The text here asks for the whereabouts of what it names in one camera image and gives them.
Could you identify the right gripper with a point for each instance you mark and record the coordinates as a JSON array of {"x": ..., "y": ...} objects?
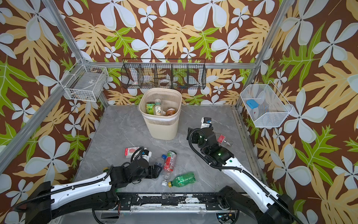
[{"x": 197, "y": 134}]

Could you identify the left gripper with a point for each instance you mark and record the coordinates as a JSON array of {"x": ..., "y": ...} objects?
[{"x": 156, "y": 172}]

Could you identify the clear blue cap water bottle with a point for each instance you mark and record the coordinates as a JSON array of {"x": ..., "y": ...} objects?
[{"x": 160, "y": 161}]

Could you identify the small clear bottle white cap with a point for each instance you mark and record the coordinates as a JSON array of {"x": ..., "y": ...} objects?
[{"x": 166, "y": 177}]

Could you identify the red label drink bottle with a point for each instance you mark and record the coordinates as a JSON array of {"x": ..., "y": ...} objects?
[{"x": 170, "y": 161}]

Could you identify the clear bottle red label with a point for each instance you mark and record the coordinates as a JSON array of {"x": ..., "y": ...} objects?
[{"x": 223, "y": 140}]

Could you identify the green soda bottle yellow cap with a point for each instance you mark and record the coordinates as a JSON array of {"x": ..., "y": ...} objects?
[{"x": 182, "y": 180}]

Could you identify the guava juice bottle pink label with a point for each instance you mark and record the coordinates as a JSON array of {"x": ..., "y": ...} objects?
[{"x": 129, "y": 151}]

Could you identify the brown Nescafe coffee bottle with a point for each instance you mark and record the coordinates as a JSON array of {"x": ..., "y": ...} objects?
[{"x": 170, "y": 112}]

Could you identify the white green label bottle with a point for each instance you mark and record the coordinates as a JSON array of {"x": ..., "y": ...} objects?
[{"x": 157, "y": 107}]

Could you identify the green yellow juice bottle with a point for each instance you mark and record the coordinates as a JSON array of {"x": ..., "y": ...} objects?
[{"x": 150, "y": 108}]

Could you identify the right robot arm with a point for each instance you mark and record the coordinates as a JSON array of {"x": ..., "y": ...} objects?
[{"x": 261, "y": 203}]

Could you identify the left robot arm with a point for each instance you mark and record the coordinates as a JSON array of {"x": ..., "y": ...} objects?
[{"x": 97, "y": 193}]

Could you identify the beige plastic waste bin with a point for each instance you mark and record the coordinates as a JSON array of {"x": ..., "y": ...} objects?
[{"x": 162, "y": 127}]

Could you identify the blue object in basket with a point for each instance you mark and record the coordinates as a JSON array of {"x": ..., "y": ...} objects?
[{"x": 252, "y": 104}]

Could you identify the white mesh basket right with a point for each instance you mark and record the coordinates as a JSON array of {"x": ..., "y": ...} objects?
[{"x": 273, "y": 107}]

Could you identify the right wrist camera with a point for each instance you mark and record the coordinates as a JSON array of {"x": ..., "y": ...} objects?
[{"x": 206, "y": 122}]

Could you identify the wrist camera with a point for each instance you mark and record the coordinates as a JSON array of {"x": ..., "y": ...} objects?
[
  {"x": 206, "y": 122},
  {"x": 146, "y": 154}
]

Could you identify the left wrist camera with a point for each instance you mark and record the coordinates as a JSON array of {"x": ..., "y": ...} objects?
[{"x": 146, "y": 154}]

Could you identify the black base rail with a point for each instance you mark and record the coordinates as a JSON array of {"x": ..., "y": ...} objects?
[{"x": 172, "y": 202}]

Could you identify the black wire wall basket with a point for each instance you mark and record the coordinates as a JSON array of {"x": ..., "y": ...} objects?
[{"x": 163, "y": 73}]

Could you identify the white wire basket left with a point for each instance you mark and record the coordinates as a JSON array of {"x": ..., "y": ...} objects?
[{"x": 84, "y": 81}]

